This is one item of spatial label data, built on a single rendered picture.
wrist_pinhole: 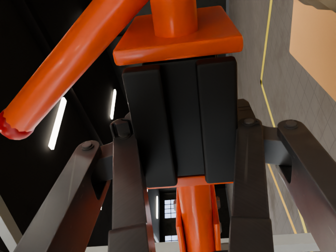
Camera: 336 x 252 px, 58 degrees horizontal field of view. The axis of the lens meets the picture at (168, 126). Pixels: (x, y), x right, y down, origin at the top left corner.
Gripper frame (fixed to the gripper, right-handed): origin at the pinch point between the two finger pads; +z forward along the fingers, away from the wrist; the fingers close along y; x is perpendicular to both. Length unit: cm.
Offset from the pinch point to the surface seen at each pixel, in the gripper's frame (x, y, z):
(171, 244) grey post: -242, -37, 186
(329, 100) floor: -127, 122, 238
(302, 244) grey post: -242, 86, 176
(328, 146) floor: -171, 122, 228
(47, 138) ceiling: -252, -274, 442
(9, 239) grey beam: -210, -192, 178
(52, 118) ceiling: -234, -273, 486
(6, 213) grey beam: -184, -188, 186
